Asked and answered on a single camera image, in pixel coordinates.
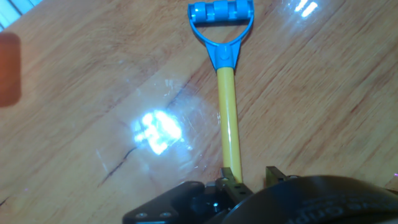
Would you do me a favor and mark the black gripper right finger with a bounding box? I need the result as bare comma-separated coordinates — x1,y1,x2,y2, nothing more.
265,166,300,188

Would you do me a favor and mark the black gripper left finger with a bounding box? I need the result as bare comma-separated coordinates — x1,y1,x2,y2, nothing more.
216,167,254,203

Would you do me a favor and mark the blue yellow toy shovel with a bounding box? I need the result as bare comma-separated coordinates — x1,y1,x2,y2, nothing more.
187,0,255,184

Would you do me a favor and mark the orange green toy shovel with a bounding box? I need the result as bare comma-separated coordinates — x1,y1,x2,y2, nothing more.
0,32,22,108

